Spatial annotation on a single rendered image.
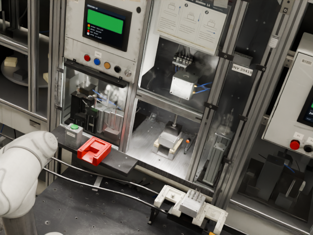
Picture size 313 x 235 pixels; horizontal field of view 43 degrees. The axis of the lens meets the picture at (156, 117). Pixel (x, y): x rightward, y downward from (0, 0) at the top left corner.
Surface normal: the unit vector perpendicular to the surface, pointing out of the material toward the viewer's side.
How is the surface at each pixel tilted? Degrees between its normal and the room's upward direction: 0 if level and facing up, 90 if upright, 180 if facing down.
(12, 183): 36
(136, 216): 0
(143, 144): 0
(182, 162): 0
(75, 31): 90
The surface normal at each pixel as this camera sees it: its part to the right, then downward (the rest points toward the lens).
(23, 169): 0.68, -0.52
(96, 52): -0.40, 0.45
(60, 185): 0.17, -0.82
